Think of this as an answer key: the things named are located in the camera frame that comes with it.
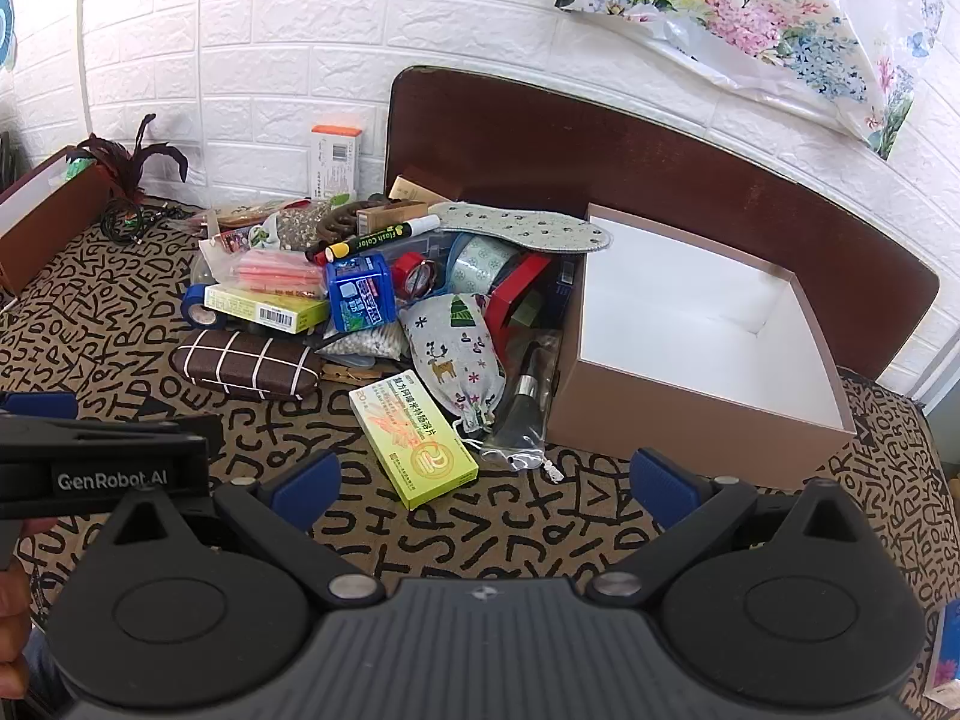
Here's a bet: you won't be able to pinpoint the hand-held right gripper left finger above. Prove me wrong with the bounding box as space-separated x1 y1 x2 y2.
82 454 387 608

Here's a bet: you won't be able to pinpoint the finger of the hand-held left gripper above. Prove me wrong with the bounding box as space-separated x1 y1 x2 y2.
0 392 185 442

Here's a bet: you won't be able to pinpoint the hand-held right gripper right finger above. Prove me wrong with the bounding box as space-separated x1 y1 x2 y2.
589 448 871 608

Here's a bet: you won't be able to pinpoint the brown cardboard box container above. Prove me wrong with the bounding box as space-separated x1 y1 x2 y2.
546 202 857 496

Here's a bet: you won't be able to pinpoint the person's left hand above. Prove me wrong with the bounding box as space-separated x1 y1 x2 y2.
0 566 32 700

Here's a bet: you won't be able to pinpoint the letter printed blanket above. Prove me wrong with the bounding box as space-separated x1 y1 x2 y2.
0 187 960 720

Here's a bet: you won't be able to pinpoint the green yellow medicine box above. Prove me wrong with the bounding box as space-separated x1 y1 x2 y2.
349 369 479 511

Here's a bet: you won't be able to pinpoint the pale wooden pieces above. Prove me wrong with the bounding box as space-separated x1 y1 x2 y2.
319 360 398 387

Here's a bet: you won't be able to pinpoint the brown checked glasses case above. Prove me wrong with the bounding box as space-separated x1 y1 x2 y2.
171 328 320 401

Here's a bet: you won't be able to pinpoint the bag of white beads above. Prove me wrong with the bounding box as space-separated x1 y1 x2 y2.
322 322 410 361

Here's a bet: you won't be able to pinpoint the makeup brush in plastic bag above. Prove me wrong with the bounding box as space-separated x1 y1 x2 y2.
480 330 563 470

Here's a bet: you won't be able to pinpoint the yellow green barcode box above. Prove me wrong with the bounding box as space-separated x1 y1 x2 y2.
204 283 331 335

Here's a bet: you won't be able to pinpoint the blue tape roll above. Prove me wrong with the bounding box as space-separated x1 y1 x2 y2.
182 285 226 331

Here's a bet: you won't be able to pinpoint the bag of pink packets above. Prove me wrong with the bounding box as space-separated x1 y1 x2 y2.
225 247 331 299

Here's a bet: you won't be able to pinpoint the red box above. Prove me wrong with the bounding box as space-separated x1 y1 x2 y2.
486 253 556 331

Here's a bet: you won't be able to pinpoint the red tape roll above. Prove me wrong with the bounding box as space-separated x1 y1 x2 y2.
391 253 440 299

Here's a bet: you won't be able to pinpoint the bag of seeds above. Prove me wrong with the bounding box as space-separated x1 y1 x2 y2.
266 206 331 252

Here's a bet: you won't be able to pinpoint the black marker with white cap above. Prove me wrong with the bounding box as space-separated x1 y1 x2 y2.
324 214 441 265

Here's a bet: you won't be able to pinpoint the dark red feather bunch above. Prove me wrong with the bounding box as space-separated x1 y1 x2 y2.
66 114 188 203

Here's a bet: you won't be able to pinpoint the brown wooden massager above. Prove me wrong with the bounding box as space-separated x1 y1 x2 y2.
304 201 361 256

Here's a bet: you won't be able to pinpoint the brown snack packet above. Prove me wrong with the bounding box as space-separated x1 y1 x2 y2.
199 199 308 230

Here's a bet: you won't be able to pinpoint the gold brown carton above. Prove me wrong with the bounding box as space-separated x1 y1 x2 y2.
356 202 428 235

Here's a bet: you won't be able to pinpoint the pale green patterned tape roll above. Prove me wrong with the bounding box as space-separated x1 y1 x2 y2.
448 234 526 293

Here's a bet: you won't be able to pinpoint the grey floral insole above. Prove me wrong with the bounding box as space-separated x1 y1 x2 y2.
427 201 612 252

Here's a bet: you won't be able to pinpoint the slim gold box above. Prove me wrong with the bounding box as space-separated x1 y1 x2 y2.
386 174 451 205

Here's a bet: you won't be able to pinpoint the white box with orange top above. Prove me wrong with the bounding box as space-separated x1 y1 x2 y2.
310 124 365 202

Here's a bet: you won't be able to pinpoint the dark brown wooden board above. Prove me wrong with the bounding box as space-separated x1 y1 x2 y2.
384 66 941 380

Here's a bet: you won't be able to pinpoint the floral plastic bag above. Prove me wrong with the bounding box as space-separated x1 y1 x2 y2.
555 0 950 162

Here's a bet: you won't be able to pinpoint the reindeer printed drawstring pouch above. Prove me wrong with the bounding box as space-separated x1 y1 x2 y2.
399 292 507 436

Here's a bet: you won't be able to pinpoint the black cables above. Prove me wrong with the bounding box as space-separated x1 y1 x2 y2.
101 195 188 245

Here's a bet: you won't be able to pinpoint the white wall conduit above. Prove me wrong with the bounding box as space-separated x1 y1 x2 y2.
73 0 94 137

